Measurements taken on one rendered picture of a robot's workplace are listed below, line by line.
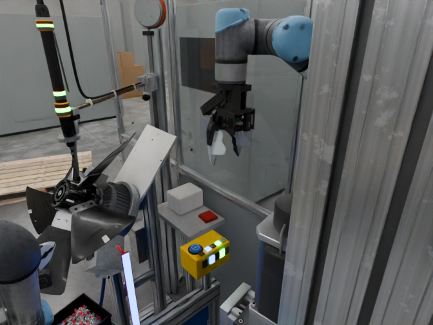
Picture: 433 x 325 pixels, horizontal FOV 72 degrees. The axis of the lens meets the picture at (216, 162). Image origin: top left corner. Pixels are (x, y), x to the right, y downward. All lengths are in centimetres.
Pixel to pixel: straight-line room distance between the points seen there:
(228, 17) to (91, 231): 77
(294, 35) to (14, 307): 79
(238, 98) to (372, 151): 49
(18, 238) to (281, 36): 58
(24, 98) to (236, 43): 608
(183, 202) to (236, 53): 109
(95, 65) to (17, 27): 139
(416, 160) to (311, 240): 11
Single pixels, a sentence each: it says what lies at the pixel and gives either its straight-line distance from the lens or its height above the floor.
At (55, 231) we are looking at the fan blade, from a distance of 132.
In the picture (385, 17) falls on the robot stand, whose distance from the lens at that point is 23.
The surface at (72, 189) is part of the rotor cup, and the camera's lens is 125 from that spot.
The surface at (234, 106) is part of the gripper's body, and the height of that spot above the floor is 163.
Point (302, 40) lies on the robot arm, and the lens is 57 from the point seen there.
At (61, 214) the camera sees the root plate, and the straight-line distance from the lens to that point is 132.
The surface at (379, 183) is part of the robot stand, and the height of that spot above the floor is 169.
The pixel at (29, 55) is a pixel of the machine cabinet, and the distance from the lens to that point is 656.
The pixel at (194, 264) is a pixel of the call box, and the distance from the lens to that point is 109.
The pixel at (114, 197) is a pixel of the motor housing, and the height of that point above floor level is 116.
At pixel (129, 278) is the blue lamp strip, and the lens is 101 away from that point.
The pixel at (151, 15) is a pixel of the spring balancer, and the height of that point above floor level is 186.
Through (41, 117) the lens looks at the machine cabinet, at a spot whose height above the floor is 26.
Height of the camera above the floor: 179
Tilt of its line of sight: 24 degrees down
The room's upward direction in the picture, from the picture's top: straight up
